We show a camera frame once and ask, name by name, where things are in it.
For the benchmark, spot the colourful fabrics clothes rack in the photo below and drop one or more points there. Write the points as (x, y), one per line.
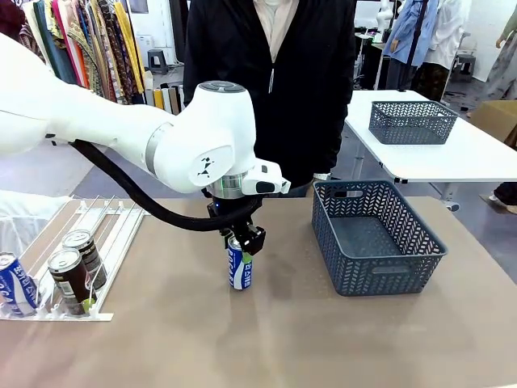
(101, 48)

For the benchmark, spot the white folding table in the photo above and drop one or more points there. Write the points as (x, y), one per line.
(464, 161)

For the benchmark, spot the white cloth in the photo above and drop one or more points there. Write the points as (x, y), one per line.
(24, 218)

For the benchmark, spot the black stand pole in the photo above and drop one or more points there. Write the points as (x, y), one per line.
(416, 40)

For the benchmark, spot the person in black jacket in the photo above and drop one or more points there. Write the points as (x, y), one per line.
(307, 101)

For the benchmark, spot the person's left forearm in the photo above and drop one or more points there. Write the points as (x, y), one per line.
(333, 149)

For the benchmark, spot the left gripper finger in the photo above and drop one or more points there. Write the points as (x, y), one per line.
(225, 240)
(253, 240)

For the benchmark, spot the rolled fabric bolts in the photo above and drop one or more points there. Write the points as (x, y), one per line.
(165, 97)

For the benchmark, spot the hanging white shirt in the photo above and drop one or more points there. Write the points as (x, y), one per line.
(444, 32)

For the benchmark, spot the large blue-grey plastic basket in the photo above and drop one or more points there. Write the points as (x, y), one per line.
(363, 279)

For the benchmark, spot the mannequin in patterned dress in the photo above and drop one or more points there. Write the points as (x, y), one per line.
(503, 60)

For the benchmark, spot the blue Pocari Sweat can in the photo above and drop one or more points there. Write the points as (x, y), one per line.
(14, 287)
(239, 271)

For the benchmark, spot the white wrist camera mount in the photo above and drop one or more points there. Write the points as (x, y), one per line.
(266, 178)

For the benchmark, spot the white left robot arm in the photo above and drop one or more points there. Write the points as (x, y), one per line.
(121, 121)

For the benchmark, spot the dark grey plastic stool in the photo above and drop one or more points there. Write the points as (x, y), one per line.
(157, 60)

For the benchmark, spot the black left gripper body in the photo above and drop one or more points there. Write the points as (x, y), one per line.
(214, 208)

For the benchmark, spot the light grey plastic stool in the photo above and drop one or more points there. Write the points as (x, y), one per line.
(464, 66)

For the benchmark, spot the mannequin in blue shirt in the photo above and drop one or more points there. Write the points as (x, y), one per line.
(404, 44)

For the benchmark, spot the brown cardboard box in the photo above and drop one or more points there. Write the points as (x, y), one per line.
(497, 119)

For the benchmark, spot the black Pepsi can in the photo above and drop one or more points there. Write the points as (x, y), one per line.
(91, 252)
(68, 279)

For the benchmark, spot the small blue-grey plastic basket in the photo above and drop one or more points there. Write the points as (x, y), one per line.
(404, 129)

